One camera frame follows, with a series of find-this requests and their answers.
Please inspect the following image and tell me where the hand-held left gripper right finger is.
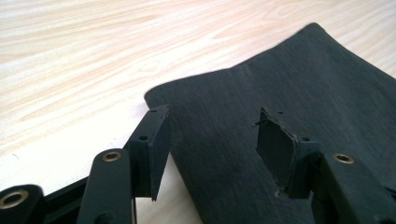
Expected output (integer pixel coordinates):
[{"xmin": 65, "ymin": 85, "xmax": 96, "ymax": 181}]
[{"xmin": 256, "ymin": 106, "xmax": 322, "ymax": 200}]

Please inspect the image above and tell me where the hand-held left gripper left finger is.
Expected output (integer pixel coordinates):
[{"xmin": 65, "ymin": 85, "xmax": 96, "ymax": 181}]
[{"xmin": 123, "ymin": 105, "xmax": 171, "ymax": 202}]

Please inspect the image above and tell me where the dark pleated skirt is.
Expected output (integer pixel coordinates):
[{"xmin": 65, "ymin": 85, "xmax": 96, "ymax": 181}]
[{"xmin": 144, "ymin": 21, "xmax": 396, "ymax": 224}]

